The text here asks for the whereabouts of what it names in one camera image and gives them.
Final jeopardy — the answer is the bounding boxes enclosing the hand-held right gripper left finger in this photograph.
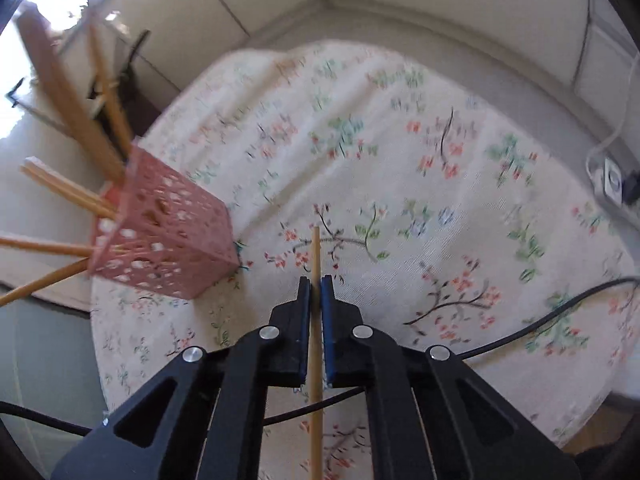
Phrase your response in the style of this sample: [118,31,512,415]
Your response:
[50,276,312,480]

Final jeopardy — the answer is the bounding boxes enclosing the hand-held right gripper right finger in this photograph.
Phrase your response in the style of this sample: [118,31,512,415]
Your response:
[320,275,583,480]

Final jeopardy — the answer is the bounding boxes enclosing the tan bamboo chopstick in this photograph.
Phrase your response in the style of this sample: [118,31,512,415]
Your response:
[309,226,325,480]
[89,25,134,153]
[17,10,125,183]

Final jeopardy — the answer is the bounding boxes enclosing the pink perforated utensil holder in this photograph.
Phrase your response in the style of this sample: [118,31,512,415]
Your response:
[89,145,241,301]

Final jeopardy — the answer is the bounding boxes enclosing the bundle of bamboo chopsticks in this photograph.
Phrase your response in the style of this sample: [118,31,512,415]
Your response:
[0,156,118,307]

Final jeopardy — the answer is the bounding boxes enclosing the floral tablecloth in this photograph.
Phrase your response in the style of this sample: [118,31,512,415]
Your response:
[90,42,640,480]

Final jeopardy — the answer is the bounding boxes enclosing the white power strip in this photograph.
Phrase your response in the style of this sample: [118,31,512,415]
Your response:
[585,157,640,222]

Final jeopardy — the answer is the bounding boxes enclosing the black wok with lid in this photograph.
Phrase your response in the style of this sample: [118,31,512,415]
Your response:
[87,29,152,128]

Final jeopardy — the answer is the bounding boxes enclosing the white timer plug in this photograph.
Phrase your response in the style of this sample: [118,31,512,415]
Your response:
[602,157,627,202]

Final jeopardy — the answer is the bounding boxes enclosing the black power adapter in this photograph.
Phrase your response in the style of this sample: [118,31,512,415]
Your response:
[622,172,640,207]

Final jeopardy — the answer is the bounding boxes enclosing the white kitchen counter cabinets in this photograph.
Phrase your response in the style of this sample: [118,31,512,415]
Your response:
[65,0,323,108]

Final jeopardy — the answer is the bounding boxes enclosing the black clamp with rod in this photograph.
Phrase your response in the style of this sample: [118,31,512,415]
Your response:
[5,76,66,128]

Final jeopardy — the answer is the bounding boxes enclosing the black corrugated cable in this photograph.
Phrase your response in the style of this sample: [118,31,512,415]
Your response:
[0,400,95,437]

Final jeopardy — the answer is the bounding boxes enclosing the white power cable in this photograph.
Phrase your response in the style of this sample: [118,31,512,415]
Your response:
[586,57,640,181]

